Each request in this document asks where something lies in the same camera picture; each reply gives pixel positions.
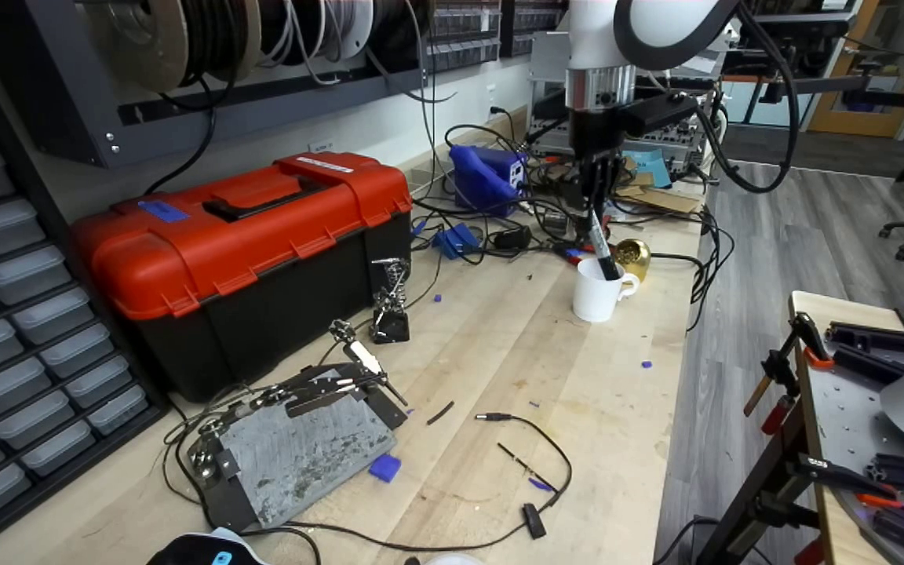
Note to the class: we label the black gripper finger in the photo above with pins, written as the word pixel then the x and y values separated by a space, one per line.
pixel 590 185
pixel 611 188

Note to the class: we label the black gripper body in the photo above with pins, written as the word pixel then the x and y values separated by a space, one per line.
pixel 598 135

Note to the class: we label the black marker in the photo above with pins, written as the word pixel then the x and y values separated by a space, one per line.
pixel 607 249

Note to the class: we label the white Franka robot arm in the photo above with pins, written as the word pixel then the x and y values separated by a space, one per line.
pixel 598 42

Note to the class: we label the white mug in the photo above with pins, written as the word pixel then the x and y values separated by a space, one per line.
pixel 598 296

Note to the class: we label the gold metal dome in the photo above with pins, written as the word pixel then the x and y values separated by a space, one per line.
pixel 634 257

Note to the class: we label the blue soldering station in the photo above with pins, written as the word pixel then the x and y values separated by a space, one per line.
pixel 483 178

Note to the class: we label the blue connector clip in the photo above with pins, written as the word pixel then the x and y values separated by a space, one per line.
pixel 456 242

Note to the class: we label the long black tubing spool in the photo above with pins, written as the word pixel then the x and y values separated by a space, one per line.
pixel 399 27

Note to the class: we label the helping hands tool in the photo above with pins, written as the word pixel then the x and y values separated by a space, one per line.
pixel 389 303

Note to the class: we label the black bar clamp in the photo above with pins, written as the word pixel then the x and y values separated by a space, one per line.
pixel 877 348

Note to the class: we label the wooden side table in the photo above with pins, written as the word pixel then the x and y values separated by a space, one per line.
pixel 840 417

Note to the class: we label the small blue plastic piece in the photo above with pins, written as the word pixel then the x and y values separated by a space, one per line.
pixel 386 469

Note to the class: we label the red and black toolbox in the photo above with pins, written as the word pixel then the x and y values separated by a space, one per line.
pixel 241 251

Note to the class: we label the grey parts drawer cabinet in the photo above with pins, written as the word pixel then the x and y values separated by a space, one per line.
pixel 24 345

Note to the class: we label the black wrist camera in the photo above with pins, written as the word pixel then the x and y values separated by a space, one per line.
pixel 659 110

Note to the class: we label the black camera stand bar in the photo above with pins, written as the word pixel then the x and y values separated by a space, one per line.
pixel 870 96

